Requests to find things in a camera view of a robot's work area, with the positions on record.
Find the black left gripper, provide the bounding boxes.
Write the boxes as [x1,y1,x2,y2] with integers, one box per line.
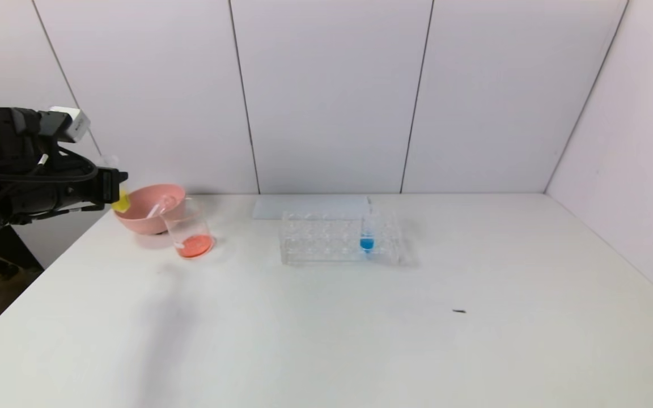
[57,167,129,213]

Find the test tube with yellow pigment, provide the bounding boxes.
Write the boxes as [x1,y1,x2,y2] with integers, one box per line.
[100,155,133,214]

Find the test tube with red pigment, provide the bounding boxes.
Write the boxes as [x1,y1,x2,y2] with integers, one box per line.
[145,195,178,220]

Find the clear glass beaker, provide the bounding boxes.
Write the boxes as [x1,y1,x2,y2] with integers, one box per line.
[160,198,214,260]

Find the clear acrylic test tube rack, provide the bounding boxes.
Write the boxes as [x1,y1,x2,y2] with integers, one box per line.
[279,209,404,266]

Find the test tube with blue pigment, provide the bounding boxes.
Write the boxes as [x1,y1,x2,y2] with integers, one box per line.
[359,205,379,254]

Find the pink plastic bowl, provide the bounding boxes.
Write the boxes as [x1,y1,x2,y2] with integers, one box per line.
[113,184,186,236]

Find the white paper sheet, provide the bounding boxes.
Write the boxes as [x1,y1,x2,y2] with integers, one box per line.
[252,195,371,220]

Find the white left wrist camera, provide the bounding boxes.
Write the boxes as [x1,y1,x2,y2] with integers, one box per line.
[49,106,91,143]

